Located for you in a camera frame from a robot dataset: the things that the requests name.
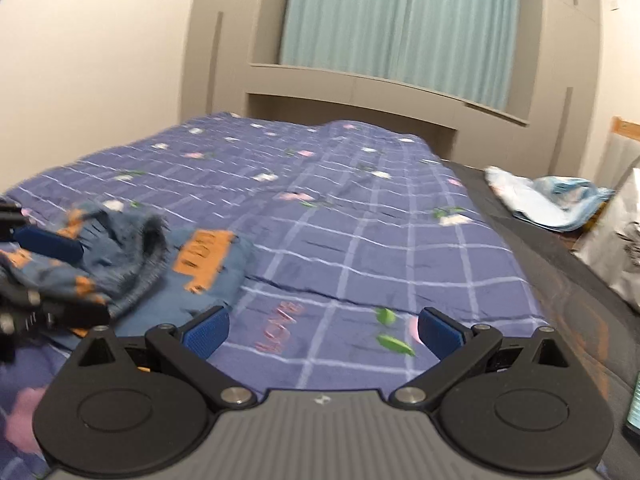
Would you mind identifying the white shopping bag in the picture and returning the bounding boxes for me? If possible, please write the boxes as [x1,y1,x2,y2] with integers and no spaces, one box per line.
[571,154,640,307]

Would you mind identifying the dark grey mattress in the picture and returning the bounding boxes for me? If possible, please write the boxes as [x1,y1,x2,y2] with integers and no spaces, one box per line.
[439,159,640,480]

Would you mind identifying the blue pants with orange cars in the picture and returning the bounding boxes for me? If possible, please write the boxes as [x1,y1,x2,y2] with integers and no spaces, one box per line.
[0,200,257,352]

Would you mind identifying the black smartphone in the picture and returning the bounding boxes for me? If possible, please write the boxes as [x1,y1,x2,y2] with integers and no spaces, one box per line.
[622,371,640,437]

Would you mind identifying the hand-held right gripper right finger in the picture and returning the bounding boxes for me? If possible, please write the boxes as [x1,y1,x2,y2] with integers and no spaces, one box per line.
[391,306,572,409]

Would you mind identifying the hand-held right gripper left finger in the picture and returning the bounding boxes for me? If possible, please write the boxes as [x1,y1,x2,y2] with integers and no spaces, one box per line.
[74,305,258,411]

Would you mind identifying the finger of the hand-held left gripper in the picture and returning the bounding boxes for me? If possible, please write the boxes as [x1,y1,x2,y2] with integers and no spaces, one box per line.
[27,287,112,332]
[0,199,85,265]

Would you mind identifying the wooden padded headboard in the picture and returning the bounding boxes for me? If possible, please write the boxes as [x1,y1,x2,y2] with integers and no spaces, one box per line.
[606,115,640,188]

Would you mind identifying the purple checked blanket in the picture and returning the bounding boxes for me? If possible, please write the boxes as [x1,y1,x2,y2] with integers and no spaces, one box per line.
[0,111,551,480]

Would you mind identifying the light blue crumpled cloth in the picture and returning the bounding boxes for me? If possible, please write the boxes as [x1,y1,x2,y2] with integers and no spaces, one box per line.
[484,165,617,234]

